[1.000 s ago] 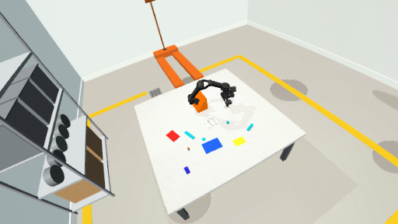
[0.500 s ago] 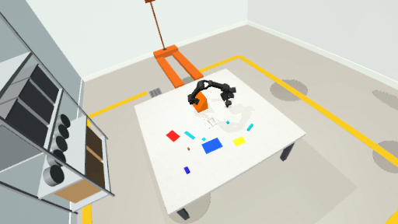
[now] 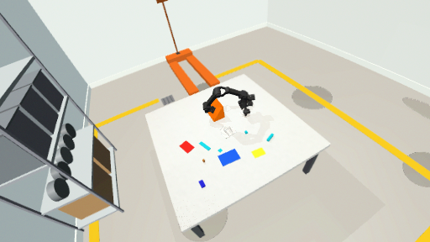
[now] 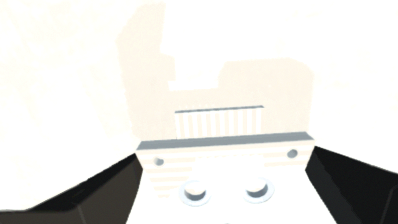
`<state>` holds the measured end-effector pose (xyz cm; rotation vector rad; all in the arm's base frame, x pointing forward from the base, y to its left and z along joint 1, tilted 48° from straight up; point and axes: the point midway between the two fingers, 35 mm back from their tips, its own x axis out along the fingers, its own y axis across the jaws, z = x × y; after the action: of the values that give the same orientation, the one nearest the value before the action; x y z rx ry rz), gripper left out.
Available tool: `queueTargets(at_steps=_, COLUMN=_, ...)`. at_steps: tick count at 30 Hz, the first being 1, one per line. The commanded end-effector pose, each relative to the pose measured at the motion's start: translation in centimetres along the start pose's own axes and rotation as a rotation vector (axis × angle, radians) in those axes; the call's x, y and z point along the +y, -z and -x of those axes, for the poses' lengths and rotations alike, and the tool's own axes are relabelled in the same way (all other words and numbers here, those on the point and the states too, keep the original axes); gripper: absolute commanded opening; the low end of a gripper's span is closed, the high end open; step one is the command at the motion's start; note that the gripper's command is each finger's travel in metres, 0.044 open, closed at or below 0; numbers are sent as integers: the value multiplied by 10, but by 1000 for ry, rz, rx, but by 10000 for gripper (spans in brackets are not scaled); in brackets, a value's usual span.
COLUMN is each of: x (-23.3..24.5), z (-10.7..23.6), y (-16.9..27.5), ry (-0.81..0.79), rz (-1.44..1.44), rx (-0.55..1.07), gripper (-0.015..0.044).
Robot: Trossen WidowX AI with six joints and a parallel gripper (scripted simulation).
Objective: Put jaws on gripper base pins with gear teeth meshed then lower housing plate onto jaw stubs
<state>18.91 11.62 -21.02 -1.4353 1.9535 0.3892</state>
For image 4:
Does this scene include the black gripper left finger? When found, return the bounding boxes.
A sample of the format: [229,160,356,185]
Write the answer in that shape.
[0,153,143,224]

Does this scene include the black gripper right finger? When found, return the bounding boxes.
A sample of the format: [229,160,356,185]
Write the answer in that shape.
[304,144,398,224]

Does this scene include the white rounded plate with two holes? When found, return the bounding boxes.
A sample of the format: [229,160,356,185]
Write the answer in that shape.
[134,131,316,224]

